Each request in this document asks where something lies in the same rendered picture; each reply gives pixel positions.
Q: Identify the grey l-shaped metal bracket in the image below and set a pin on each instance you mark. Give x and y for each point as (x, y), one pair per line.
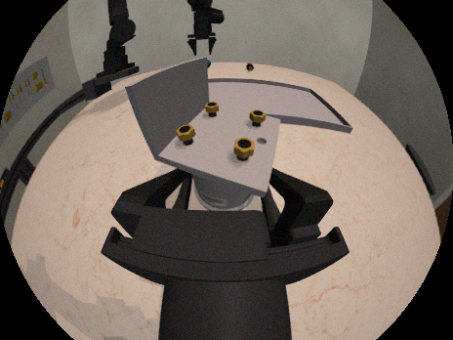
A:
(176, 96)

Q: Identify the brass hex nut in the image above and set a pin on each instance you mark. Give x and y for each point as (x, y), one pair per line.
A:
(243, 147)
(212, 107)
(257, 116)
(185, 133)

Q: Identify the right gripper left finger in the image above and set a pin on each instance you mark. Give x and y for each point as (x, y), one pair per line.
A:
(154, 192)

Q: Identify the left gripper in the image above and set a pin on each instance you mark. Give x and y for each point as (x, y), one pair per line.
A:
(201, 30)

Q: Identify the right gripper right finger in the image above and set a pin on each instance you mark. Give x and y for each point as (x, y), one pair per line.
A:
(305, 205)

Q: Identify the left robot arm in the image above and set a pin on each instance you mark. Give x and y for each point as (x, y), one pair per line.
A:
(124, 29)

